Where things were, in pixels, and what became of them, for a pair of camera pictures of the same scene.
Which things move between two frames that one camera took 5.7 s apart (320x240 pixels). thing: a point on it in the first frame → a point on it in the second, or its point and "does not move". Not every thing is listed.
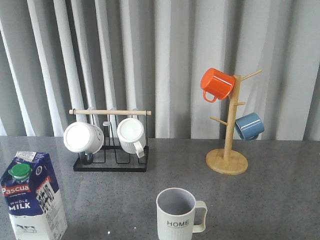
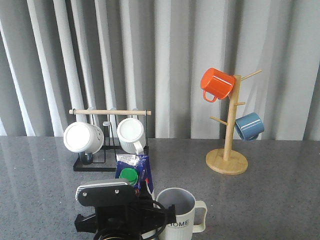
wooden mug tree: [226, 161] does not move
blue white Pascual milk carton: [30, 188] → [134, 168]
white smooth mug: [86, 138] does not move
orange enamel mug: [217, 83] does not move
